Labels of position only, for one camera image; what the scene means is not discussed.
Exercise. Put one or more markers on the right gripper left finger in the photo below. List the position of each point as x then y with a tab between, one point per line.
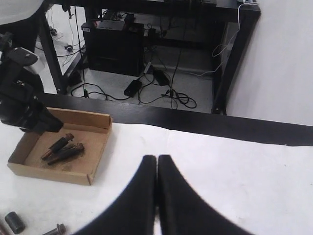
137	203

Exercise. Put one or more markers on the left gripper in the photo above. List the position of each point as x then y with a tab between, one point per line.
14	98

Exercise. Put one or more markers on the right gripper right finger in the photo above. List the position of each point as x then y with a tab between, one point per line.
181	210

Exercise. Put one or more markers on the shallow cardboard box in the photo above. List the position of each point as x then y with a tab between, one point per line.
73	169

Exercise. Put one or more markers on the chair caster wheel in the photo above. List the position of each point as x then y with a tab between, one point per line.
69	48

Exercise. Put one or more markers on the rusty flanged bolt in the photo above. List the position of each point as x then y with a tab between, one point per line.
56	229

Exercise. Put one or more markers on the black power adapter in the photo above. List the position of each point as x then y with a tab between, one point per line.
133	88

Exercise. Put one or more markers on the black computer tower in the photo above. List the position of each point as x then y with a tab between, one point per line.
115	49

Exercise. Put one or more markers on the black cylindrical sleeve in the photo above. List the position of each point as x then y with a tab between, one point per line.
15	222

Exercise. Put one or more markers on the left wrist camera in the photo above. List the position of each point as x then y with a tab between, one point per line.
23	57

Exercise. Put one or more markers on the black desk frame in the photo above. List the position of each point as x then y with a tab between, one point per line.
234	63

